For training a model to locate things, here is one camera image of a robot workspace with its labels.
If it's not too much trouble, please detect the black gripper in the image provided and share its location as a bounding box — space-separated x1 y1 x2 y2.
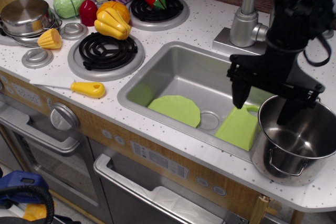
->
227 45 325 125

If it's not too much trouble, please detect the large steel pot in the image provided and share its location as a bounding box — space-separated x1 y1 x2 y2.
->
249 96 335 186

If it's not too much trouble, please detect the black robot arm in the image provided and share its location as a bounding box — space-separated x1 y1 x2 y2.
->
227 0 335 125

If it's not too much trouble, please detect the grey toy sink basin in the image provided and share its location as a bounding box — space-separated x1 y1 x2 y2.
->
117 42 250 162

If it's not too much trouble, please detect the small steel pot upside down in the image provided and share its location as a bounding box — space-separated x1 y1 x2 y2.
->
1 0 62 47

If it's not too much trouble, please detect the green plastic cutting board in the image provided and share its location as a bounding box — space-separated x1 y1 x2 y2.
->
214 105 259 151

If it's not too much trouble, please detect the silver toy faucet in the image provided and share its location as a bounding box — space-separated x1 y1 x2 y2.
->
212 0 268 55

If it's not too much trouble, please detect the green plastic plate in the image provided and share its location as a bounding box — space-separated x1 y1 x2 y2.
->
147 95 201 128

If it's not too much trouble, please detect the grey vertical pole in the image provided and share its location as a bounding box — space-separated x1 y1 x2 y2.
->
322 29 334 40

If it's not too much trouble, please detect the rear black stove burner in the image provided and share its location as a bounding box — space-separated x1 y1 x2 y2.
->
127 0 190 31

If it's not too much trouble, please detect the black stove burner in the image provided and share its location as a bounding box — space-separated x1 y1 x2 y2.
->
127 0 190 31
68 33 145 82

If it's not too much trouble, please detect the toy dishwasher door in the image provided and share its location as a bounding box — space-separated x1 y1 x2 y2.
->
90 140 249 223

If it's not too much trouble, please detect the orange toy pumpkin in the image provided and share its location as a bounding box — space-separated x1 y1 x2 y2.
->
96 1 131 24

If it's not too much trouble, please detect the yellow toy squash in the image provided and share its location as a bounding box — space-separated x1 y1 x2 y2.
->
94 7 131 40

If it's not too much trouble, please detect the front black stove burner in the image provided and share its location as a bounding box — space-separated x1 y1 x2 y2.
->
68 33 145 82

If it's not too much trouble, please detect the dark red toy fruit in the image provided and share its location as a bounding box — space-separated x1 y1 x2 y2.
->
79 0 98 27

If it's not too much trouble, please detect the silver oven dial knob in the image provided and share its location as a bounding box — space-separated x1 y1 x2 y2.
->
49 102 80 131

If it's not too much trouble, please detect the grey stove knob upper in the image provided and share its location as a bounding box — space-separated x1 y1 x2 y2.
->
60 23 88 40

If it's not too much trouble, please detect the grey stove knob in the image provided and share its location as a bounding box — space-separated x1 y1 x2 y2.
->
22 48 54 69
60 23 88 40

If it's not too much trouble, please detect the toy oven door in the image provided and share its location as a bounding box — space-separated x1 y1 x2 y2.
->
1 102 112 223

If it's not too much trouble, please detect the green toy cabbage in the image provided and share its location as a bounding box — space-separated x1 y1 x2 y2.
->
53 0 85 19

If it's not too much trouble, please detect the yellow toy corn piece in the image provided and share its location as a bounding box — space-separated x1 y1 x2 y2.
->
37 28 62 49

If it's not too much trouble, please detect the grey stove knob lower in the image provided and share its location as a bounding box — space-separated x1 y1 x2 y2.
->
22 48 54 69

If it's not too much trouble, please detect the yellow cloth on floor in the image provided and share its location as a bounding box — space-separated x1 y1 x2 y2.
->
23 204 47 221

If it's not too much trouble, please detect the blue clamp device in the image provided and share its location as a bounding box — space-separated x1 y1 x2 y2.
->
1 170 49 204

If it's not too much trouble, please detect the toy knife yellow handle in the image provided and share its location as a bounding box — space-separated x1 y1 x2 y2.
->
29 77 106 98

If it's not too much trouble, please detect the black cable hose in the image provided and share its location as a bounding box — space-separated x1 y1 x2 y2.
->
0 185 55 224

